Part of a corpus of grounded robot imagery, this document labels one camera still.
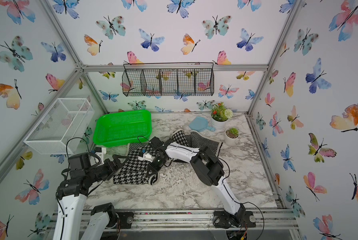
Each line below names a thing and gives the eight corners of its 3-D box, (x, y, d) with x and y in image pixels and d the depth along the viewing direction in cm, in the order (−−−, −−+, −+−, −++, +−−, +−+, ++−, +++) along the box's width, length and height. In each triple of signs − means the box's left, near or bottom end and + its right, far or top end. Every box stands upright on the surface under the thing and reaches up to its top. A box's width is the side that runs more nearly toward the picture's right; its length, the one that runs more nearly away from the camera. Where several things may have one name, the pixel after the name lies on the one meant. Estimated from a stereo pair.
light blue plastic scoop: (189, 131, 112) (189, 129, 110) (189, 118, 120) (189, 116, 118) (214, 131, 112) (214, 129, 110) (212, 118, 120) (212, 116, 118)
